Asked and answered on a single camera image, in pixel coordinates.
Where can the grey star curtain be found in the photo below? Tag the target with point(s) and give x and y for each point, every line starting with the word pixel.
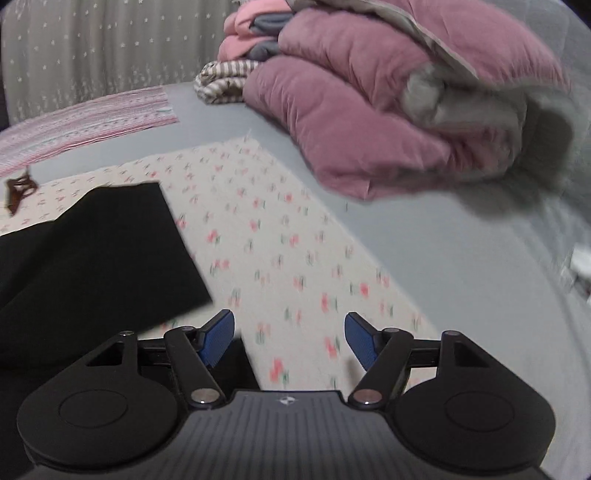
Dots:
pixel 55 54

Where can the grey white striped garment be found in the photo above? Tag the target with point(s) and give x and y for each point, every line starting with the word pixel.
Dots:
pixel 222 82

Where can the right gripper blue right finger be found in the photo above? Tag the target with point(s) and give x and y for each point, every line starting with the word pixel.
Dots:
pixel 363 338

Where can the pink striped blanket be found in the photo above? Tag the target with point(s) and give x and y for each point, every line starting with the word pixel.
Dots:
pixel 43 137

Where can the purple grey folded comforter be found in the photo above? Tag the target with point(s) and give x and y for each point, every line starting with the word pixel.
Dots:
pixel 389 97

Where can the cherry print bed sheet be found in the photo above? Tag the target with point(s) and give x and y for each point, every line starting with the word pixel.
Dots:
pixel 268 250

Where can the pink folded garment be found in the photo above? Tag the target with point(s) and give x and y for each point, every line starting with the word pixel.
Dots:
pixel 253 31

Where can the brown hair claw clip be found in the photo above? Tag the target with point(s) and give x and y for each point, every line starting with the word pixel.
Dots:
pixel 18 189

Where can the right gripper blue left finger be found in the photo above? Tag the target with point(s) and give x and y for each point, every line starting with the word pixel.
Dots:
pixel 215 336

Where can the white small object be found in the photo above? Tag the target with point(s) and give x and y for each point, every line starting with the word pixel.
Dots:
pixel 576 271

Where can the black pants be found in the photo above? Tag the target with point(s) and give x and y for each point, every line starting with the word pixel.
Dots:
pixel 82 397

